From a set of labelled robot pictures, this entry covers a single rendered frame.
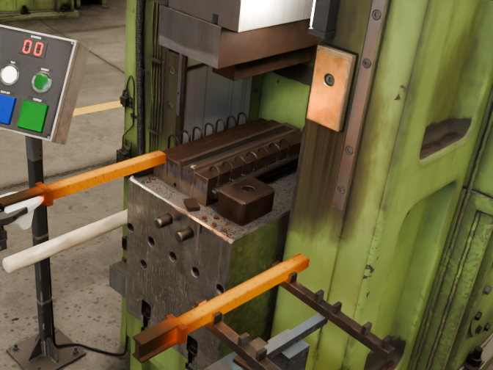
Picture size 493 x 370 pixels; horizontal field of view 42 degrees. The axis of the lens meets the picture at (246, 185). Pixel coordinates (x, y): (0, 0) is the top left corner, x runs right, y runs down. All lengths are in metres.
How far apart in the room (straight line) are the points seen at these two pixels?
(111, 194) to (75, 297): 0.85
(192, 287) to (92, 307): 1.10
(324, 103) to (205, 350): 0.72
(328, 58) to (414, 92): 0.20
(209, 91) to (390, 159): 0.66
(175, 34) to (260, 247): 0.55
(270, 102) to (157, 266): 0.63
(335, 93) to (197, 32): 0.34
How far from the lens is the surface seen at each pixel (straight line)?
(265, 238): 1.59
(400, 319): 2.04
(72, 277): 2.87
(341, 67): 1.38
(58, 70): 1.82
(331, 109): 1.41
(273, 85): 1.99
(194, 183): 1.60
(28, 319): 2.68
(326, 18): 1.37
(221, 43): 1.44
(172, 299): 1.75
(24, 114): 1.84
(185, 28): 1.50
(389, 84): 1.36
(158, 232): 1.68
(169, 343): 1.20
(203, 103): 1.85
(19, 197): 1.33
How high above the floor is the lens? 1.74
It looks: 29 degrees down
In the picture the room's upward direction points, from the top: 7 degrees clockwise
